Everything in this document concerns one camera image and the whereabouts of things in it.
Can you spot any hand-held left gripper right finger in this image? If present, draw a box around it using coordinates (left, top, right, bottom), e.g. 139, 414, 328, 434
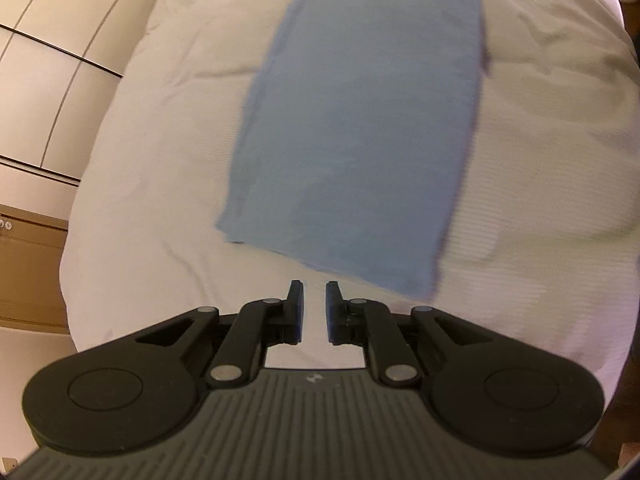
326, 281, 521, 387

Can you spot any white bed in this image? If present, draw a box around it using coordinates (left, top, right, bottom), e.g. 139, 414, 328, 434
60, 0, 640, 480

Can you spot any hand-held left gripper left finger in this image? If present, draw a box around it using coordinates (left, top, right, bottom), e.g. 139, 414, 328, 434
110, 280, 304, 388

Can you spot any blue shirt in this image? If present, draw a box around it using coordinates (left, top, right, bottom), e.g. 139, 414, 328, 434
215, 0, 493, 300

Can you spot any cream panelled wardrobe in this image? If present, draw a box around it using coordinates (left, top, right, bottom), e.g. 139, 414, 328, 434
0, 0, 173, 188

